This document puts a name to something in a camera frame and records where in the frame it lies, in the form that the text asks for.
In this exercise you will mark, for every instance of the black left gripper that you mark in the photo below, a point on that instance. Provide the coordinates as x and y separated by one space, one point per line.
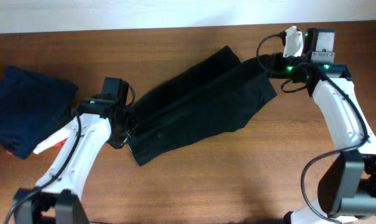
132 121

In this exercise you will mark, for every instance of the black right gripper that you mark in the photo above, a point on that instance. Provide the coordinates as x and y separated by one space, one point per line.
277 73

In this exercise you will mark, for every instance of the dark green shorts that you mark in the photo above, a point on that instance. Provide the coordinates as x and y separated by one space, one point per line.
218 95

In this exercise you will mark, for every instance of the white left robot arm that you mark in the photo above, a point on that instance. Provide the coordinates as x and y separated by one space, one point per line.
56 196

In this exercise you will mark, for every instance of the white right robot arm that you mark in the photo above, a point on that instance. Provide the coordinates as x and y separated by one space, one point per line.
347 191

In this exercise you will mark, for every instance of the folded red garment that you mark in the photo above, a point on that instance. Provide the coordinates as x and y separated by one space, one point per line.
62 143

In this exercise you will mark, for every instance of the folded navy blue garment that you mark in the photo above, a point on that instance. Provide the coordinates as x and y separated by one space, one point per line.
32 107

